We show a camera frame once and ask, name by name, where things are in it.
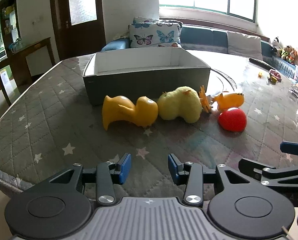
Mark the large orange rubber duck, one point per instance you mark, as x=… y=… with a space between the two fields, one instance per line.
x=129 y=111

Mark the black and white plush toy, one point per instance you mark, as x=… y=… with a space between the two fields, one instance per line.
x=276 y=44

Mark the blue sofa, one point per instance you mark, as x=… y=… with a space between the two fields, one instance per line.
x=204 y=36

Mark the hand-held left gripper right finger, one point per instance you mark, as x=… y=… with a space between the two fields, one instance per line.
x=174 y=168

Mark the grey star quilted table cover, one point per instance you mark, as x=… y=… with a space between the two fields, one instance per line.
x=51 y=120

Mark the small orange duck toy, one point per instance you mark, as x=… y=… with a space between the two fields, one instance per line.
x=229 y=100

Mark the yellow plush duck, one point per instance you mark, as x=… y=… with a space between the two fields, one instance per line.
x=179 y=103

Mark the black remote control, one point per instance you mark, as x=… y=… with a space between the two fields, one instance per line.
x=260 y=63

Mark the white cushion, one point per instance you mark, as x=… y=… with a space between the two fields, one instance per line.
x=244 y=45

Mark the red ball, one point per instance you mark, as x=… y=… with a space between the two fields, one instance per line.
x=232 y=120

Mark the white microwave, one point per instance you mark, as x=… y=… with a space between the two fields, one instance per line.
x=1 y=54

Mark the large butterfly print pillow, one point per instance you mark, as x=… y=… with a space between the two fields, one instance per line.
x=154 y=35

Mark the yellow toy car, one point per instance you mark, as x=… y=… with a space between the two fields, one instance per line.
x=272 y=79

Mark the dark wooden side cabinet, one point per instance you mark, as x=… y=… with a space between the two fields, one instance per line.
x=38 y=55

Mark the grey cardboard box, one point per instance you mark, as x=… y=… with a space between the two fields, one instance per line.
x=139 y=82

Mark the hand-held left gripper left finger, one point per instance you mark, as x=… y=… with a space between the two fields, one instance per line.
x=124 y=167

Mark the small butterfly print pillow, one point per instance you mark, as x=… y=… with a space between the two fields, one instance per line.
x=142 y=20

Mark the dark plastic packet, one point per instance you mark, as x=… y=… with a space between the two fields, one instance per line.
x=297 y=93

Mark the pink toy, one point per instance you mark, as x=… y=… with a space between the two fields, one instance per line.
x=276 y=74

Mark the dark wooden door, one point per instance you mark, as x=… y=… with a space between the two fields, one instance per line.
x=60 y=17

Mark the green and yellow plush toy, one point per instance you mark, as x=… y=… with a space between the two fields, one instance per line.
x=285 y=53

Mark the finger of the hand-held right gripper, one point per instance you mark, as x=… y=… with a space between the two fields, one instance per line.
x=292 y=147
x=271 y=173

